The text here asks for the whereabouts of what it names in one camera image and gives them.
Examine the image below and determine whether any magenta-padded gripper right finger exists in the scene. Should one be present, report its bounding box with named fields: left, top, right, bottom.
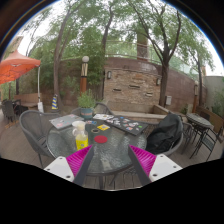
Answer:
left=127, top=144, right=184, bottom=187

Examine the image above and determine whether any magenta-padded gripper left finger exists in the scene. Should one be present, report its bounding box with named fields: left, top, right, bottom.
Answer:
left=43, top=144, right=96, bottom=187

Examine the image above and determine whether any clear bottle with yellow label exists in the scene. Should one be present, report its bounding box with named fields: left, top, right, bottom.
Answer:
left=75, top=126, right=90, bottom=152

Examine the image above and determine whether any flat round red coaster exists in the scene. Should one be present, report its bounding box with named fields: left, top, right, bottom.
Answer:
left=93, top=134, right=109, bottom=145

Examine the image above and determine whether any black backpack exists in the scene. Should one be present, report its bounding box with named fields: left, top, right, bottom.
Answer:
left=145, top=113, right=184, bottom=155

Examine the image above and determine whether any yellow square card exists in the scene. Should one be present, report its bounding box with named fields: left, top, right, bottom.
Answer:
left=96, top=123, right=111, bottom=132

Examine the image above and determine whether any silver laptop with stickers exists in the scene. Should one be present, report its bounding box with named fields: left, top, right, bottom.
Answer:
left=49, top=113, right=85, bottom=130

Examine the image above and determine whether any green plant in blue pot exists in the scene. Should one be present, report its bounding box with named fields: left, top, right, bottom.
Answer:
left=77, top=89, right=97, bottom=120

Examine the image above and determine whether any blue yellow striped cone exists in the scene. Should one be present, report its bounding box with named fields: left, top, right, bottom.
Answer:
left=50, top=94, right=60, bottom=111

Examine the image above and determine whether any black metal patio chair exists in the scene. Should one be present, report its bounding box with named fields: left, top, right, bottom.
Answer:
left=189, top=127, right=224, bottom=161

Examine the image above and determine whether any round mosaic patio table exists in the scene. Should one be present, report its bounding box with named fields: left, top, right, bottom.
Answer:
left=185, top=112, right=214, bottom=134

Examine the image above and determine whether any dark forked-trunk tree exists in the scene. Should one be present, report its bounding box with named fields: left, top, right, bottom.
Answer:
left=129, top=0, right=214, bottom=108

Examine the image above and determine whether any wooden bench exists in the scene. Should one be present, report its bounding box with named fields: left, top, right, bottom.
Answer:
left=13, top=93, right=39, bottom=109

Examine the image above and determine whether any leaning-trunk tree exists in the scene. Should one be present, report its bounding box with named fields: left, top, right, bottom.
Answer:
left=29, top=0, right=101, bottom=113

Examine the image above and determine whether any dark patio chair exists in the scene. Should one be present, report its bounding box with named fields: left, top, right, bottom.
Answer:
left=0, top=99, right=21, bottom=126

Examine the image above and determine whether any orange patio umbrella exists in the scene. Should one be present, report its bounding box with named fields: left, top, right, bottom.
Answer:
left=0, top=49, right=44, bottom=113

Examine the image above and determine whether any globe-topped garden lamp post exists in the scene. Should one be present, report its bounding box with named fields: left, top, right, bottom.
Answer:
left=79, top=55, right=90, bottom=94

